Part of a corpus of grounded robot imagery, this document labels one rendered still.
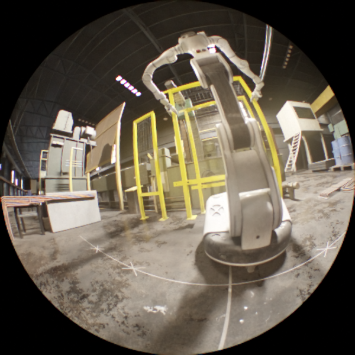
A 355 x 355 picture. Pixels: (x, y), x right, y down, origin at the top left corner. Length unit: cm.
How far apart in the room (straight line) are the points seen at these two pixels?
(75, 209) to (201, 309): 199
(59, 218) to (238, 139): 221
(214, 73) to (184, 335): 113
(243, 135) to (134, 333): 92
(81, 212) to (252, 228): 214
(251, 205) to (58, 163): 303
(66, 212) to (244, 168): 216
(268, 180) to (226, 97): 45
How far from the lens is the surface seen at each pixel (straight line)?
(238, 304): 55
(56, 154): 295
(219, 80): 69
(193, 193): 216
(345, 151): 516
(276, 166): 143
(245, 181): 50
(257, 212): 46
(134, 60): 1143
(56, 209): 202
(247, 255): 54
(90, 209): 218
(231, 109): 63
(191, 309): 54
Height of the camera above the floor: 49
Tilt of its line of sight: 4 degrees up
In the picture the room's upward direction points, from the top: 8 degrees counter-clockwise
